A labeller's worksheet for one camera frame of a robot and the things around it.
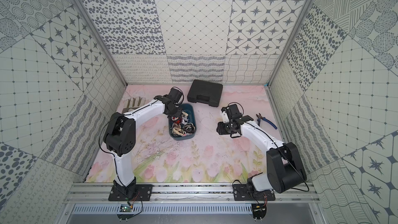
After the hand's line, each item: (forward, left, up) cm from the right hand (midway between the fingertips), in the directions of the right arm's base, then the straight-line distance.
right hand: (221, 131), depth 88 cm
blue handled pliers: (+11, -30, -5) cm, 32 cm away
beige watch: (+1, +26, -3) cm, 26 cm away
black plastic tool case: (+34, +9, -3) cm, 35 cm away
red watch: (+9, +27, -2) cm, 29 cm away
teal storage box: (+13, +20, -4) cm, 24 cm away
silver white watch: (+3, +19, -3) cm, 20 cm away
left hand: (+12, +24, +1) cm, 27 cm away
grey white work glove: (+23, +61, -4) cm, 66 cm away
